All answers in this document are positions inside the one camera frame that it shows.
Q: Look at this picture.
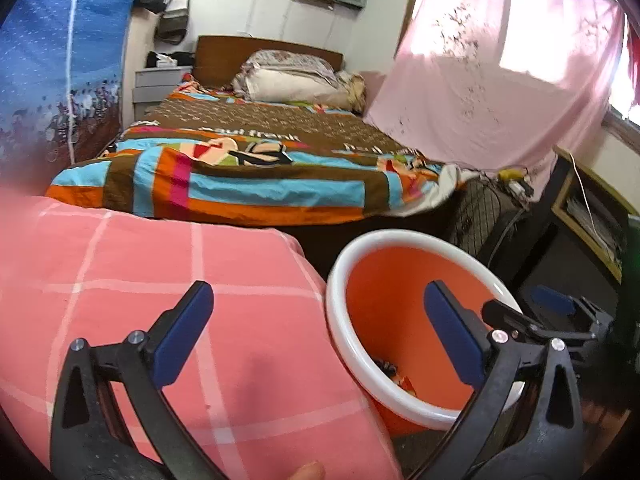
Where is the bed with colourful blanket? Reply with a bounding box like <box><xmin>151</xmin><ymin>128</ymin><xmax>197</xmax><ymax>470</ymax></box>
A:
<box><xmin>45</xmin><ymin>80</ymin><xmax>481</xmax><ymax>226</ymax></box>

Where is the pink checked blanket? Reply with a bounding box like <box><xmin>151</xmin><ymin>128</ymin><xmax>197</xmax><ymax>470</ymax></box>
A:
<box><xmin>0</xmin><ymin>195</ymin><xmax>403</xmax><ymax>480</ymax></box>

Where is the grey hanging bag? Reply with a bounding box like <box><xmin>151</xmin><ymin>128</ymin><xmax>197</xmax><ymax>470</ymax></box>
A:
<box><xmin>155</xmin><ymin>0</ymin><xmax>192</xmax><ymax>45</ymax></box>

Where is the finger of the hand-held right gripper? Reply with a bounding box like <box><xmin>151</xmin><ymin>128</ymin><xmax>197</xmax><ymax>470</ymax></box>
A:
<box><xmin>481</xmin><ymin>299</ymin><xmax>551</xmax><ymax>343</ymax></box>
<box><xmin>530</xmin><ymin>285</ymin><xmax>593</xmax><ymax>318</ymax></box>

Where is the person's left hand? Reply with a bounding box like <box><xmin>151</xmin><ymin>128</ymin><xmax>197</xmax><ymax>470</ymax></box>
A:
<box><xmin>280</xmin><ymin>461</ymin><xmax>327</xmax><ymax>480</ymax></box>

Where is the window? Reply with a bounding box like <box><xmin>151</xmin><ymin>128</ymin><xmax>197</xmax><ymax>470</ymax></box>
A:
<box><xmin>580</xmin><ymin>0</ymin><xmax>640</xmax><ymax>126</ymax></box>

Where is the pink curtain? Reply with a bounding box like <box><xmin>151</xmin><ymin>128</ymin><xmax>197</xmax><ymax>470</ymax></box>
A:
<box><xmin>362</xmin><ymin>0</ymin><xmax>626</xmax><ymax>176</ymax></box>

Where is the yellowish cloth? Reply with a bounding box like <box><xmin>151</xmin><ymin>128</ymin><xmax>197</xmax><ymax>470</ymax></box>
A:
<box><xmin>335</xmin><ymin>72</ymin><xmax>368</xmax><ymax>113</ymax></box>

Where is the grey nightstand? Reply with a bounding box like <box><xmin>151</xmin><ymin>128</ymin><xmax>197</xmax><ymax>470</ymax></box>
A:
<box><xmin>132</xmin><ymin>67</ymin><xmax>195</xmax><ymax>118</ymax></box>

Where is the orange bucket with white rim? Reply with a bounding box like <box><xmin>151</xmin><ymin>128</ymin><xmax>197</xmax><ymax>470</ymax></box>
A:
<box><xmin>325</xmin><ymin>229</ymin><xmax>526</xmax><ymax>433</ymax></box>

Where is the blue fabric wardrobe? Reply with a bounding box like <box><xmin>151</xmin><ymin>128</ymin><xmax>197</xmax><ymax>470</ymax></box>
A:
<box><xmin>0</xmin><ymin>0</ymin><xmax>143</xmax><ymax>171</ymax></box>

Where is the brown wooden headboard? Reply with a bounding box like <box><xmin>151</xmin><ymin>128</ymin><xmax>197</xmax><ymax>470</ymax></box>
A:
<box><xmin>194</xmin><ymin>35</ymin><xmax>345</xmax><ymax>88</ymax></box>

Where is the black mesh fan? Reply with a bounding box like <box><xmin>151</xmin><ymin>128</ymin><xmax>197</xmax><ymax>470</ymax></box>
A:
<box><xmin>447</xmin><ymin>180</ymin><xmax>531</xmax><ymax>281</ymax></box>

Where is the white cable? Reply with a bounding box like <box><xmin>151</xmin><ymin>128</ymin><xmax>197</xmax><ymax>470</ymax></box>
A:
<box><xmin>567</xmin><ymin>152</ymin><xmax>618</xmax><ymax>256</ymax></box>

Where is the wooden desk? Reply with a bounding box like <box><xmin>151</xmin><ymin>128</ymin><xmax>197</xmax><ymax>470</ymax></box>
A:
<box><xmin>520</xmin><ymin>147</ymin><xmax>640</xmax><ymax>311</ymax></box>

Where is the white pillow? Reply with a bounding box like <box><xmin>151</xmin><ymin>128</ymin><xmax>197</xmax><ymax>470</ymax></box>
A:
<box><xmin>232</xmin><ymin>67</ymin><xmax>351</xmax><ymax>108</ymax></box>

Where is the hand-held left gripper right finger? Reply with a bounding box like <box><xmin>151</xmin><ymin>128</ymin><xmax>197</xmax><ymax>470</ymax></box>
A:
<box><xmin>407</xmin><ymin>280</ymin><xmax>585</xmax><ymax>480</ymax></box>

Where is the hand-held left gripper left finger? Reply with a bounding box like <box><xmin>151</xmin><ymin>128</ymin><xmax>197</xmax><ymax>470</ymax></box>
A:
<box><xmin>50</xmin><ymin>281</ymin><xmax>226</xmax><ymax>480</ymax></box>

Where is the black item on nightstand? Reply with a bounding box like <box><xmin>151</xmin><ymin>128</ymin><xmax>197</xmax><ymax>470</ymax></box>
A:
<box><xmin>146</xmin><ymin>51</ymin><xmax>195</xmax><ymax>68</ymax></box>

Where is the stack of papers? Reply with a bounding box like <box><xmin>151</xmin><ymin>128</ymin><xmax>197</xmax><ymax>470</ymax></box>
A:
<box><xmin>567</xmin><ymin>195</ymin><xmax>626</xmax><ymax>261</ymax></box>

